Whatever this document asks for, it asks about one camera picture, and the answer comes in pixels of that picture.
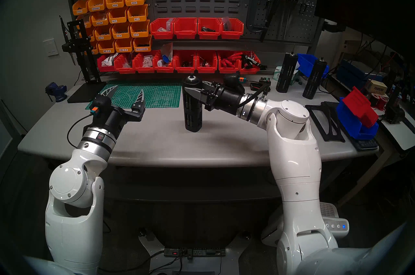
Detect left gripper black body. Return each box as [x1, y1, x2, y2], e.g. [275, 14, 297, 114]
[85, 106, 133, 140]

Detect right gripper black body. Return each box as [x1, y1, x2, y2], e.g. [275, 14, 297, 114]
[201, 85, 245, 116]

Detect black electric screwdriver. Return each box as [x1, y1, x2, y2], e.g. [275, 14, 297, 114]
[182, 74, 204, 133]
[276, 52, 299, 93]
[302, 57, 328, 100]

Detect red storage bin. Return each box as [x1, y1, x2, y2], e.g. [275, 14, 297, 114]
[173, 17, 198, 40]
[152, 51, 177, 73]
[239, 52, 261, 74]
[197, 17, 222, 40]
[220, 18, 244, 40]
[196, 50, 218, 74]
[217, 51, 242, 74]
[174, 50, 197, 73]
[113, 53, 136, 74]
[133, 52, 156, 73]
[150, 18, 175, 40]
[97, 55, 117, 72]

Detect green cutting mat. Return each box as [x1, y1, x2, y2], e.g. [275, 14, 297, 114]
[85, 81, 182, 110]

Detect black metal stand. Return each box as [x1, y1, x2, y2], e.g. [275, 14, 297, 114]
[62, 20, 107, 104]

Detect white crumpled plastic bag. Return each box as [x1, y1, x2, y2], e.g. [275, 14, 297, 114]
[101, 53, 119, 67]

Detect orange bin labelled M2.5-6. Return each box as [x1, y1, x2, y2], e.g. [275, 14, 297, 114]
[97, 39, 116, 54]

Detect orange bin labelled M2.5-5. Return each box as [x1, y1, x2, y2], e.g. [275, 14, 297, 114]
[114, 37, 134, 53]

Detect black and red tool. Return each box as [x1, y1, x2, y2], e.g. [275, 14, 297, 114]
[242, 54, 267, 70]

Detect small blue vise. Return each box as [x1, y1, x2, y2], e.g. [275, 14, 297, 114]
[45, 82, 68, 102]

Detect orange bin labelled M4-0.7X6 HEX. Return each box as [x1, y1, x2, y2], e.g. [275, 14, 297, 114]
[133, 35, 153, 52]

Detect orange bin labelled M3-12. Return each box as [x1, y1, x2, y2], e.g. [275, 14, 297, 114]
[94, 25, 113, 41]

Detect green white tissue box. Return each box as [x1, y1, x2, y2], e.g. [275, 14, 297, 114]
[272, 66, 300, 85]

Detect silver foil packet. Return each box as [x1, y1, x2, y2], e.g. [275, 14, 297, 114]
[160, 42, 173, 63]

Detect orange bin labelled M3-8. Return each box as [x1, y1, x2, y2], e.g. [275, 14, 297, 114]
[111, 22, 132, 39]

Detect orange bin labelled M3-6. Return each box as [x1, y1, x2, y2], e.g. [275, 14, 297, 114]
[129, 20, 150, 38]

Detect orange bin labelled M4X4X6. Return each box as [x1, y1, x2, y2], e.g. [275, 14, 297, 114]
[91, 10, 111, 27]

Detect orange bin labelled M4-6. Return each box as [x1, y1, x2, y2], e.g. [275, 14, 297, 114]
[108, 7, 130, 24]

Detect orange bin labelled M3-4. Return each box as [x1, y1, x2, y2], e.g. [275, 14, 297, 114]
[127, 4, 149, 23]

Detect grey C-clamp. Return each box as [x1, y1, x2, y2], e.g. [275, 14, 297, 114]
[245, 0, 271, 33]

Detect orange bin labelled M3X8 BAD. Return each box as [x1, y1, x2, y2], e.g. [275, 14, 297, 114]
[88, 0, 109, 12]

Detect orange bin labelled M3X5X4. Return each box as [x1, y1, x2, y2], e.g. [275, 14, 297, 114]
[72, 0, 91, 16]

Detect open blue plastic bin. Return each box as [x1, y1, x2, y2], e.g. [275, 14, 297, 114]
[297, 53, 329, 79]

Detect dark blue crate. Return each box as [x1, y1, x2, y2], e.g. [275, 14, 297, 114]
[336, 59, 383, 90]

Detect blue stacking bin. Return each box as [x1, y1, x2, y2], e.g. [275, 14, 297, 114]
[336, 98, 379, 140]

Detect red stacking bin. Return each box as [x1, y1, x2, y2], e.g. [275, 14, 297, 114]
[342, 86, 379, 129]

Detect black keyboard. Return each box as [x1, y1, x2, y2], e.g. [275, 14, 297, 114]
[349, 137, 379, 152]

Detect small cardboard box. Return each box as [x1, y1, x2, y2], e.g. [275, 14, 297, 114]
[365, 79, 388, 95]

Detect black power strip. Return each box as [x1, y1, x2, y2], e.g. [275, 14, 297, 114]
[164, 247, 226, 258]

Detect white air purifier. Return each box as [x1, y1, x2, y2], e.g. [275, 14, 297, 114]
[261, 201, 350, 247]

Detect black bench device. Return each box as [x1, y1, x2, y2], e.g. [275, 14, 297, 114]
[383, 85, 406, 125]

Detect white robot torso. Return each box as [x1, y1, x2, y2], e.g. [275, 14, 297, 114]
[23, 222, 410, 275]

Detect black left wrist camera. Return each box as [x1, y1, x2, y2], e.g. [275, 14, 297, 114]
[90, 95, 112, 116]

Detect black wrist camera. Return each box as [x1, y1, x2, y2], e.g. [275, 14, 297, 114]
[224, 73, 245, 95]
[90, 95, 112, 116]

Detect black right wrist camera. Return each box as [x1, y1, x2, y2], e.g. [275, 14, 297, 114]
[224, 73, 245, 95]

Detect braided right arm cable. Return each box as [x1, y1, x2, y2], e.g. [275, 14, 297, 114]
[238, 83, 271, 109]

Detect red-handled tools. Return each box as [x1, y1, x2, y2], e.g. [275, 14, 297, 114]
[221, 52, 243, 68]

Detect small wired circuit board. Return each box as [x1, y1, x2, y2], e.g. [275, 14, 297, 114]
[250, 76, 272, 92]

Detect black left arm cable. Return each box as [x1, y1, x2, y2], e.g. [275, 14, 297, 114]
[66, 112, 94, 148]

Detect white wall switch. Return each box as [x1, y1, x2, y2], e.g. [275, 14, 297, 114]
[43, 39, 59, 57]

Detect flat black metal frame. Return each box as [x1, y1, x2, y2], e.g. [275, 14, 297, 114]
[305, 101, 346, 143]

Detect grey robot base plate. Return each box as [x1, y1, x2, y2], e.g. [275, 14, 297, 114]
[139, 229, 252, 275]

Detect red wire spool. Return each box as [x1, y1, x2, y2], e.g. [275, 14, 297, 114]
[370, 93, 389, 111]

